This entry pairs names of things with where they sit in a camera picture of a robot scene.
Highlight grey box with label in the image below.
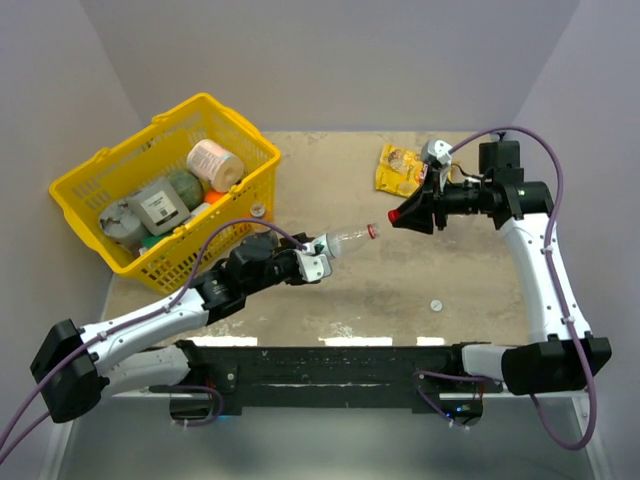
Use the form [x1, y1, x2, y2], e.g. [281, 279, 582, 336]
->
[126, 177, 190, 236]

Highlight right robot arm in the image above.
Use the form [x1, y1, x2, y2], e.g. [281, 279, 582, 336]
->
[388, 140, 612, 395]

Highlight yellow chips bag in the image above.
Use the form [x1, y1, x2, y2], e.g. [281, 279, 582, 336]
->
[374, 144, 451, 198]

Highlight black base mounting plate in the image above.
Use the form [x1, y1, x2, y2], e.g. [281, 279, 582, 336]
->
[151, 340, 502, 419]

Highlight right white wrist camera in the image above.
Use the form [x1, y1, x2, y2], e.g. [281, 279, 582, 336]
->
[420, 139, 452, 176]

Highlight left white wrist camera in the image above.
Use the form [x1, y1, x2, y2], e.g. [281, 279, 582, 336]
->
[294, 235, 332, 283]

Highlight green melon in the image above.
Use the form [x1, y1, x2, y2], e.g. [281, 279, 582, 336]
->
[166, 169, 204, 211]

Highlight small white bottle cap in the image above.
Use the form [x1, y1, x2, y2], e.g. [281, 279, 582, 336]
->
[430, 299, 443, 312]

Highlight yellow plastic shopping basket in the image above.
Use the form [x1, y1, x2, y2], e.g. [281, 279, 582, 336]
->
[49, 93, 281, 295]

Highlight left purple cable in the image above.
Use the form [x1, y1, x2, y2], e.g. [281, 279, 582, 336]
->
[0, 221, 311, 454]

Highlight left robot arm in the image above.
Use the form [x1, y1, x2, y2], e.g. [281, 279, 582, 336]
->
[30, 233, 326, 423]

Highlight orange item in basket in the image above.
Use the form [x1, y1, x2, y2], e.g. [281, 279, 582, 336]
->
[204, 189, 227, 205]

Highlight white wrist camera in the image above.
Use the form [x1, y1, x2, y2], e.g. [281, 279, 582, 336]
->
[294, 235, 332, 283]
[420, 139, 452, 176]

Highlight orange juice bottle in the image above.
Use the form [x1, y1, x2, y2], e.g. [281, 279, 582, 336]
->
[249, 202, 274, 236]

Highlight pink toilet paper roll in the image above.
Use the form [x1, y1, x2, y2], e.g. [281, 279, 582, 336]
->
[186, 139, 245, 192]

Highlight grey crumpled pouch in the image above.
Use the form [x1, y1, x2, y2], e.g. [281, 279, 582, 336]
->
[99, 199, 148, 249]

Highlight red label water bottle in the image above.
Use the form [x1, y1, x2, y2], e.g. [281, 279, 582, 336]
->
[310, 223, 379, 259]

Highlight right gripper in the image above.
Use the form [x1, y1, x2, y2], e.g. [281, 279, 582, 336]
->
[393, 166, 491, 235]

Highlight red bottle cap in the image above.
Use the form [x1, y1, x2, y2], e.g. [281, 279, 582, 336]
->
[388, 209, 402, 225]

